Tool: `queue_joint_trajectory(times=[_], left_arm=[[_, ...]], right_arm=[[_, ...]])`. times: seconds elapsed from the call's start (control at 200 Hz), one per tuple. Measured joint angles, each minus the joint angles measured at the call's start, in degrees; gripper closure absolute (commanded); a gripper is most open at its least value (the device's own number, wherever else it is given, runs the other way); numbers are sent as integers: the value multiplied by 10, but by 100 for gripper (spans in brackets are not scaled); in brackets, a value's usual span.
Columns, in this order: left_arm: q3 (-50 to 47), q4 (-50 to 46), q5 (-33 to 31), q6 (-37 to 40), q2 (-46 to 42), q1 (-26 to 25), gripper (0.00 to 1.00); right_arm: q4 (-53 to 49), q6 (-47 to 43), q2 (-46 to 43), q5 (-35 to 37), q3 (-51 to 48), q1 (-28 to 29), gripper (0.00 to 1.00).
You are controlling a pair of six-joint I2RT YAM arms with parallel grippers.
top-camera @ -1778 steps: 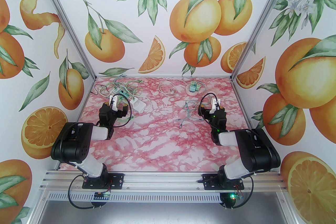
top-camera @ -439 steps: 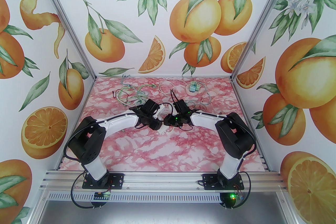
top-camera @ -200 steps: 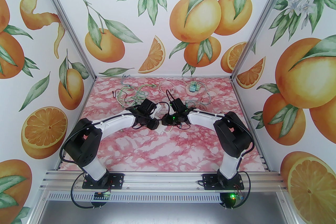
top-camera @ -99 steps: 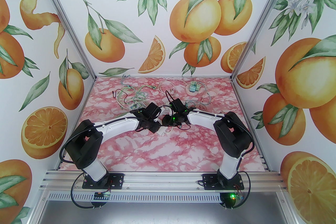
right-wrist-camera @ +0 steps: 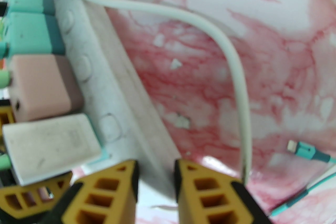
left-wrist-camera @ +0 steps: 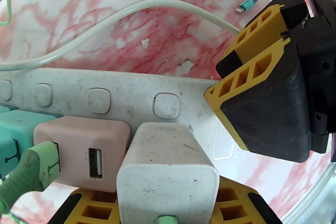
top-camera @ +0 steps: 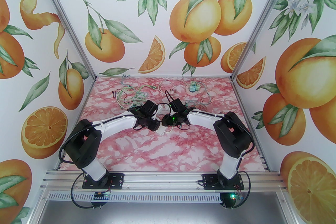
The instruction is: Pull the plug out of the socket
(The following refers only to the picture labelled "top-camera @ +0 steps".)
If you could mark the grey metal shelf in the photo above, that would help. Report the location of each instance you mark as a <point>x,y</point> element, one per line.
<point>170,213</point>

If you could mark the green charger plug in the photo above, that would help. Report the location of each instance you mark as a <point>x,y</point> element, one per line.
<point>188,89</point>

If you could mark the aluminium frame crossbar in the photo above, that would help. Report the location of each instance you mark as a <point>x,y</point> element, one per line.
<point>157,77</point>

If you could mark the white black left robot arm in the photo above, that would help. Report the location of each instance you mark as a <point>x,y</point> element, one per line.
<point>118,120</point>

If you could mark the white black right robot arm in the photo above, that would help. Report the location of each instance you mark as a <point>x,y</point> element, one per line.
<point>204,118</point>

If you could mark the white power strip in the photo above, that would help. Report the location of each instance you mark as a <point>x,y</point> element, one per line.
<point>161,132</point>

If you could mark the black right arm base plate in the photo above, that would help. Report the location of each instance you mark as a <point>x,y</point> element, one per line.
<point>210,182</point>

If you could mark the green USB wall charger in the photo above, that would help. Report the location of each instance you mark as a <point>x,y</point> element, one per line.
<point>193,87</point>
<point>199,86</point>

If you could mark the aluminium frame post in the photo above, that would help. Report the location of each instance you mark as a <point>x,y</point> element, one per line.
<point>67,18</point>
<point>253,34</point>

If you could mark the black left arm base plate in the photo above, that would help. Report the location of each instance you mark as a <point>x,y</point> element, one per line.
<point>116,181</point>

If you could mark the small circuit board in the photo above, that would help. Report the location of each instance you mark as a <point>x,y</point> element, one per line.
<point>101,195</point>
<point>239,196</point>

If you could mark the black round housing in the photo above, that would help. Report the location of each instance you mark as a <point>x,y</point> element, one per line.
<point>95,204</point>
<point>227,202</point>

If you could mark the perforated metal strip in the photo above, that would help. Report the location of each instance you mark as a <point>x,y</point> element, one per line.
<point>157,197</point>

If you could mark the aluminium side slats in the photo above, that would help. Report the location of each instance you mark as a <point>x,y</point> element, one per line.
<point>264,163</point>
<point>60,163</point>

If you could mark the aluminium mounting rail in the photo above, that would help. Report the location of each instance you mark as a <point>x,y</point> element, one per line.
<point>162,181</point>

